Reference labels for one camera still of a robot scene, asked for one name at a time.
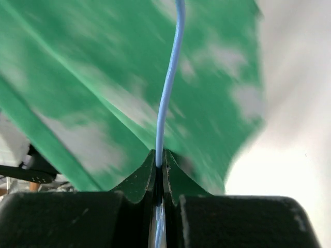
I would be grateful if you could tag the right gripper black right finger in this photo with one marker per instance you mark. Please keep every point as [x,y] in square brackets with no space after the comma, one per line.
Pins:
[195,218]

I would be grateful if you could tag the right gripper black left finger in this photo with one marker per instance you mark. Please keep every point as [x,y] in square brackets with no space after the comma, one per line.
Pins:
[120,217]

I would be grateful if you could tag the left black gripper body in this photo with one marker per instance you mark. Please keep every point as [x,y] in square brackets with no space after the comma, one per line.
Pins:
[37,170]

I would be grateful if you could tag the green white patterned trousers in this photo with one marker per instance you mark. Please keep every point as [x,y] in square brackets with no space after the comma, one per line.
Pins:
[83,81]

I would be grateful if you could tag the blue wire hanger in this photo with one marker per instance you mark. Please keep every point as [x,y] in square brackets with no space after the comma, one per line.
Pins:
[161,118]

